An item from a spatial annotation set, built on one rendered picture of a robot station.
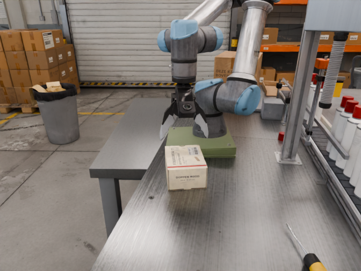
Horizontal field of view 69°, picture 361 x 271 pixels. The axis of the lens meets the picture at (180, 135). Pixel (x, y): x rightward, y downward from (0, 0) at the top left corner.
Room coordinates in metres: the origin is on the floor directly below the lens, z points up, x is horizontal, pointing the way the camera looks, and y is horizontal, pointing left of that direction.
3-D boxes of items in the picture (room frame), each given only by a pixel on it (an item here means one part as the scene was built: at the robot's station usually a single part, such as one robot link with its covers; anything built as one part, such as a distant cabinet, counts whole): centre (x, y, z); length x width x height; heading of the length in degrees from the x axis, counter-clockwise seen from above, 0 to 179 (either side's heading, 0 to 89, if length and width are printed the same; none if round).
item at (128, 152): (1.25, -0.13, 0.81); 0.90 x 0.90 x 0.04; 89
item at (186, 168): (0.76, -0.01, 0.87); 0.16 x 0.12 x 0.07; 6
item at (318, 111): (1.10, -0.59, 0.98); 0.05 x 0.05 x 0.20
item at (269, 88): (1.88, -0.74, 0.85); 0.30 x 0.26 x 0.04; 170
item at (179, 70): (0.78, -0.01, 1.18); 0.08 x 0.08 x 0.05
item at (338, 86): (0.90, -0.55, 1.09); 0.03 x 0.01 x 0.06; 80
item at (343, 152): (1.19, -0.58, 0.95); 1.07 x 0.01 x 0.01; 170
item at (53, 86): (2.91, 1.43, 0.50); 0.42 x 0.41 x 0.28; 179
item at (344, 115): (0.79, -0.53, 0.98); 0.05 x 0.05 x 0.20
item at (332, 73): (0.76, -0.43, 1.18); 0.04 x 0.04 x 0.21
